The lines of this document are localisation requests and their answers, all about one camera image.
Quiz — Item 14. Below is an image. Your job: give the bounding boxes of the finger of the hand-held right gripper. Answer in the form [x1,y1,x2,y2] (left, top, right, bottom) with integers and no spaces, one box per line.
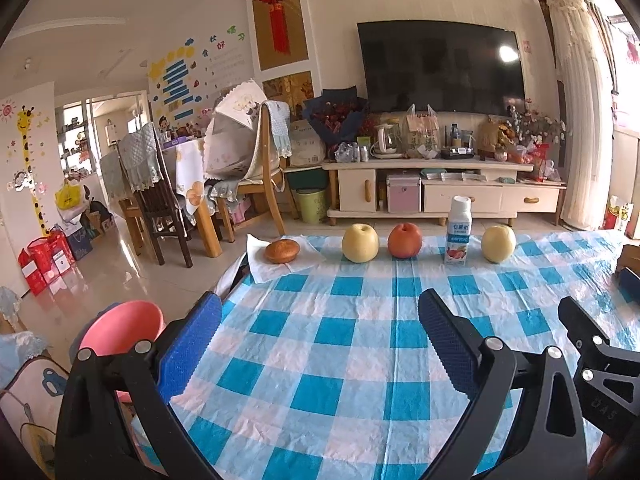
[557,296,608,361]
[619,267,640,306]

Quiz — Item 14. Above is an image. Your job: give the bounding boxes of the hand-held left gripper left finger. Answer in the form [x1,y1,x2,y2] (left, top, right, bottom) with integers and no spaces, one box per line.
[55,290,223,480]

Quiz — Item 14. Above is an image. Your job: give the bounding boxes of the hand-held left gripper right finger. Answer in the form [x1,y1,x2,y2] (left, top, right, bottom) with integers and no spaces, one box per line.
[417,288,586,480]

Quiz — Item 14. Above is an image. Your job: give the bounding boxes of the pink plastic basin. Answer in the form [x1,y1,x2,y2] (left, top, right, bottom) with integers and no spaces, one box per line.
[77,300,166,403]

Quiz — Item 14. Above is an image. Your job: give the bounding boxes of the person's right hand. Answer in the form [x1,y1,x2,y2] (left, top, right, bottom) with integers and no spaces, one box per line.
[587,435,623,480]

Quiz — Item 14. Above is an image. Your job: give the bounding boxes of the white paper napkin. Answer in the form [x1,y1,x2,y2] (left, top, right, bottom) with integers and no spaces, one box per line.
[246,233,327,284]

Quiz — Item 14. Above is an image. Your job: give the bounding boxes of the white yogurt drink bottle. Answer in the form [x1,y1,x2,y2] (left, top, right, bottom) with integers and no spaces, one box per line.
[444,196,473,266]

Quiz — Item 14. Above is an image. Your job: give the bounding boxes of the yellow pear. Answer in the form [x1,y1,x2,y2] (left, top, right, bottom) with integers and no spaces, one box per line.
[341,223,378,263]
[481,225,517,264]

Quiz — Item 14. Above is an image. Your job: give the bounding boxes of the red apple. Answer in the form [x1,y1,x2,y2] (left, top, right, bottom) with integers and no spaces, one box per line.
[387,222,423,260]

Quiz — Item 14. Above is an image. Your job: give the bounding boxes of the wooden dining table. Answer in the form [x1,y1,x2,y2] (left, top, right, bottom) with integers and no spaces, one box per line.
[160,137,223,258]

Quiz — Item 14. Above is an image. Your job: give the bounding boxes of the blue white checkered tablecloth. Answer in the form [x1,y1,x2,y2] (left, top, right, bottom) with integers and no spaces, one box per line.
[132,232,640,480]

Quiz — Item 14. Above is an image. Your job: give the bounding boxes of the brown round bun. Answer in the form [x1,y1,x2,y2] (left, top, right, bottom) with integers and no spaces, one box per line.
[264,240,301,265]

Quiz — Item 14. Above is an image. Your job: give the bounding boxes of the dark wooden chair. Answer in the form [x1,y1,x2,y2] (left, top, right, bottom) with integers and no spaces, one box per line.
[120,125,193,268]

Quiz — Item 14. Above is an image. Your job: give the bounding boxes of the dark blue gift bag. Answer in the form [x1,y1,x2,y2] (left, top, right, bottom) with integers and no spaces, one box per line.
[67,230,96,261]

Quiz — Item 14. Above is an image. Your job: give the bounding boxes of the pink storage box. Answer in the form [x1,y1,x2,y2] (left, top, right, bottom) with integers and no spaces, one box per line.
[387,172,422,213]

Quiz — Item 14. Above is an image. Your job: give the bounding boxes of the red gift bag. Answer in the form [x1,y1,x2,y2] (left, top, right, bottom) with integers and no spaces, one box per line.
[47,230,76,267]
[17,240,58,296]

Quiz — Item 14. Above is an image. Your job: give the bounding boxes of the white floral table cover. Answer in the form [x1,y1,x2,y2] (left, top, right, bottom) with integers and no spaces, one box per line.
[175,139,208,216]

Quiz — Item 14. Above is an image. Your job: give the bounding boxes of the pale blue lace cloth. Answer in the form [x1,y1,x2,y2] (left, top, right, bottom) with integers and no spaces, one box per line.
[0,330,48,391]

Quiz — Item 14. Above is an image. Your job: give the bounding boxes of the cartoon printed cushion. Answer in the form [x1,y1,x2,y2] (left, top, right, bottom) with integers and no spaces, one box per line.
[0,355,71,480]

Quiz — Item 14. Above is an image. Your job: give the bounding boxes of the light wooden chair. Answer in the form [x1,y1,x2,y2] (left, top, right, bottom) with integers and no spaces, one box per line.
[205,102,296,243]

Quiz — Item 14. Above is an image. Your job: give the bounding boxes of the light green waste bin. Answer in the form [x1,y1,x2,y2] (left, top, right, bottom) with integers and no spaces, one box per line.
[295,188,328,225]

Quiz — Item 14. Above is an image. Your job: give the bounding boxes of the cream television cabinet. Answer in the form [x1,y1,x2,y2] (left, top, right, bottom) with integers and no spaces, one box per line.
[322,155,568,227]

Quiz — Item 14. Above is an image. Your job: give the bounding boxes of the cream lace curtain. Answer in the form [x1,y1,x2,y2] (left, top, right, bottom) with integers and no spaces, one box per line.
[547,0,618,231]

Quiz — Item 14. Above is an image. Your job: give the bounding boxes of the dried flower bunch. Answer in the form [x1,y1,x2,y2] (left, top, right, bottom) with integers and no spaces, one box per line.
[505,105,568,148]

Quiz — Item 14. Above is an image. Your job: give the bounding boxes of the grey lace chair cover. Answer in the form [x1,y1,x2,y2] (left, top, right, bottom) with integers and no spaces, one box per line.
[117,122,163,192]
[100,152,128,201]

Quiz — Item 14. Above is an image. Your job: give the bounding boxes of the yellow shopping bag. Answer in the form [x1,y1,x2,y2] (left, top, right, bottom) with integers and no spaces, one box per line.
[55,180,86,211]

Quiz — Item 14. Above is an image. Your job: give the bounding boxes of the brown paper bag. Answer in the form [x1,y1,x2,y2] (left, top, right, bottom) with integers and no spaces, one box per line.
[477,116,516,158]

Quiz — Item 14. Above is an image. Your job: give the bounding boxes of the white scalloped cloth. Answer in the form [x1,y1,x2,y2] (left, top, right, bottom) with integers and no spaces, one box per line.
[202,78,268,178]

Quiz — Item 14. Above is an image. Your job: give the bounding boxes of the clear plastic shopping bags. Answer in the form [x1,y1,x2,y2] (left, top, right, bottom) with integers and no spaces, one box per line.
[402,104,441,158]

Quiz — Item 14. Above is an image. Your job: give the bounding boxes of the glass electric kettle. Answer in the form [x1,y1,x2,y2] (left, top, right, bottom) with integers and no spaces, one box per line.
[372,122,403,157]

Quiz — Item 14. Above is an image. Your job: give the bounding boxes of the wrapped pack of cans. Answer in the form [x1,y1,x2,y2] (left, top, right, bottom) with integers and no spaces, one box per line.
[335,142,371,163]

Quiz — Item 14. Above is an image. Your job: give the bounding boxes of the white rice sack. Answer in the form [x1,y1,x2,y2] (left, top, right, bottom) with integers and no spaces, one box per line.
[289,119,327,168]

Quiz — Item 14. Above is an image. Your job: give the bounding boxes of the display shelf with ornaments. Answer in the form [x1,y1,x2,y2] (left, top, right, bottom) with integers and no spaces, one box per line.
[57,105,96,181]

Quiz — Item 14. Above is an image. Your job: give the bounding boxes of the pale green lace towel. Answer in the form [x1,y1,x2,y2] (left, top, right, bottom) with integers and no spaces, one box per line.
[262,100,292,158]

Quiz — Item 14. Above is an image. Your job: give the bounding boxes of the dark blue wrapped bouquet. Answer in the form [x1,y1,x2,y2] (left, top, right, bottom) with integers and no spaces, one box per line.
[302,87,371,146]

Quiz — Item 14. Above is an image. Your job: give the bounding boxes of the black flat television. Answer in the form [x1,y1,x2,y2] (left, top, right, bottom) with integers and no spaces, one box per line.
[356,21,527,116]

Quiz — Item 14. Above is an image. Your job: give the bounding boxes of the colourful wall chart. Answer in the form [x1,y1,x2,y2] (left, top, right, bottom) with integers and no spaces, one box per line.
[147,25,251,126]

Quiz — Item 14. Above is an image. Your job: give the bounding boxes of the small gold wall picture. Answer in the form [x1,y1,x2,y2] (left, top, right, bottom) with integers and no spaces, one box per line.
[262,71,316,111]

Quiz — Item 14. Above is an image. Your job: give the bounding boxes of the yellow giraffe wall sticker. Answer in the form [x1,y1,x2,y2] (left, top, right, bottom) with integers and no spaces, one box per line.
[15,105,53,238]

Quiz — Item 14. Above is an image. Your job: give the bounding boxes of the tall gold wall panel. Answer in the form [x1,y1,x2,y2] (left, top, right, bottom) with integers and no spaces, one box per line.
[252,0,308,72]

